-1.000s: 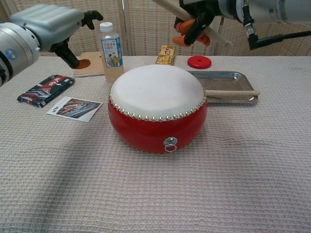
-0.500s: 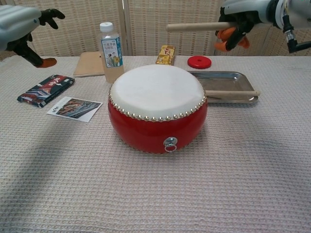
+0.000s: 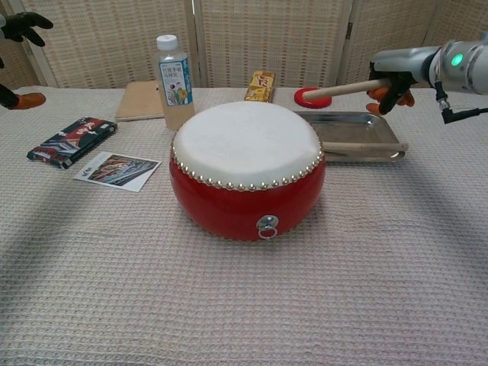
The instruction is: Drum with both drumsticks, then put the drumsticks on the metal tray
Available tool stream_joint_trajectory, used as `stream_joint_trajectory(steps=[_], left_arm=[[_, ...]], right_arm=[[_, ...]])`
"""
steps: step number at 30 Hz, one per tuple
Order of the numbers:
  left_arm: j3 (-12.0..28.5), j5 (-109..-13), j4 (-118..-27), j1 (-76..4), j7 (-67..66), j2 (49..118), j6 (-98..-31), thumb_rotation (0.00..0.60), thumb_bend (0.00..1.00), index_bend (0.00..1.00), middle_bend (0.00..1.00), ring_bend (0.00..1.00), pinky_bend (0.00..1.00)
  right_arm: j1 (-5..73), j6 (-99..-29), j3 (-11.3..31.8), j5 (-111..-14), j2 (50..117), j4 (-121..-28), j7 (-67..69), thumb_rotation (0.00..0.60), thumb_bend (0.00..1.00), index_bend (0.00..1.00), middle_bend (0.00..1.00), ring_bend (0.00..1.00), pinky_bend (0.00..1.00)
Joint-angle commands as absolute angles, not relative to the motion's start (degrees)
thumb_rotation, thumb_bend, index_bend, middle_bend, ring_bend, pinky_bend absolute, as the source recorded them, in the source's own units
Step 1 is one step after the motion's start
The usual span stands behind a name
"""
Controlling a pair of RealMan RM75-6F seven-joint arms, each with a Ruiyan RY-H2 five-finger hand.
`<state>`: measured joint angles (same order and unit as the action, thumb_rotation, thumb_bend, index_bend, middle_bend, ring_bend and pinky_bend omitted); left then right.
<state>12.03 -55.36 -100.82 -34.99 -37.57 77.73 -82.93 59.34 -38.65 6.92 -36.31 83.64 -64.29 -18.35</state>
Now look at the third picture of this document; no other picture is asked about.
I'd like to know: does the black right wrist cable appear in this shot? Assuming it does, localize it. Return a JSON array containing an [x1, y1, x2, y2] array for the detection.
[[434, 85, 488, 124]]

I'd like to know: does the silver metal tray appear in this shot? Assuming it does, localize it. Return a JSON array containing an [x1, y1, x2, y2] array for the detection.
[[295, 111, 406, 164]]

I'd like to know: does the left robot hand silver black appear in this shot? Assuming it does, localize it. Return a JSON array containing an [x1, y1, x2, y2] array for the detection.
[[0, 11, 54, 111]]

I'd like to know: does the beige woven tablecloth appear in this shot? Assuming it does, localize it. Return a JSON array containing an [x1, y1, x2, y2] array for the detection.
[[0, 85, 488, 366]]

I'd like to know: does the woven folding screen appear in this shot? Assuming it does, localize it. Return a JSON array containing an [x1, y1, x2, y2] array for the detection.
[[0, 0, 488, 97]]

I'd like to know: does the brown kraft notebook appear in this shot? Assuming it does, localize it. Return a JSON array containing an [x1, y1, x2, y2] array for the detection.
[[114, 79, 169, 123]]

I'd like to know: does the red drum white skin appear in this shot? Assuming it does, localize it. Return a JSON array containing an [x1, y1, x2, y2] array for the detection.
[[169, 100, 327, 242]]

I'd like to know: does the white picture postcard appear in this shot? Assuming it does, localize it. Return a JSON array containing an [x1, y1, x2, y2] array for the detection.
[[72, 150, 163, 193]]

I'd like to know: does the red plastic disc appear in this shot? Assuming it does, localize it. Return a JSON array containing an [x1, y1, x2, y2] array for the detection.
[[293, 87, 333, 110]]

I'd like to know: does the clear water bottle white cap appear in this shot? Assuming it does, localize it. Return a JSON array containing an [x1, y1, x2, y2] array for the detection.
[[156, 34, 196, 132]]

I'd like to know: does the wooden drumstick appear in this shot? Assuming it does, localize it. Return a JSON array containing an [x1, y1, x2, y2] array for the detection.
[[303, 79, 393, 101], [323, 142, 409, 154]]

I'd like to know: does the dark patterned packet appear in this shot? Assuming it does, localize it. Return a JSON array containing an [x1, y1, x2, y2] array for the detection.
[[26, 116, 118, 170]]

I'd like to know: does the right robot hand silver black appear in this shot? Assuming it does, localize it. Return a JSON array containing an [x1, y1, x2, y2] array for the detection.
[[367, 46, 439, 115]]

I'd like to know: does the gold snack package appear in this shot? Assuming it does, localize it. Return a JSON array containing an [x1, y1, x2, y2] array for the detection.
[[243, 70, 277, 104]]

